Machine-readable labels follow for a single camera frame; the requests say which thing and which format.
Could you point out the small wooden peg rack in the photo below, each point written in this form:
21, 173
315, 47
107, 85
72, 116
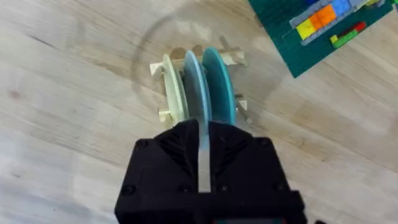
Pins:
231, 57

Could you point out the teal plate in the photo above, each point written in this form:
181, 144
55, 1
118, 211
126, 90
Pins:
219, 84

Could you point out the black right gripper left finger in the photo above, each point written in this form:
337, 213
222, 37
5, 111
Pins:
164, 168

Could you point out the light blue plate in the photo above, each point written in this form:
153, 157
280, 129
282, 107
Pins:
196, 84

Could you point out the green board with toy blocks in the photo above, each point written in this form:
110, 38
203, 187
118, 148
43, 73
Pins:
298, 40

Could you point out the cream plate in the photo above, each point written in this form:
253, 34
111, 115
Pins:
174, 90

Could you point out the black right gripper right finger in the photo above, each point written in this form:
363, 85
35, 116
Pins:
245, 165

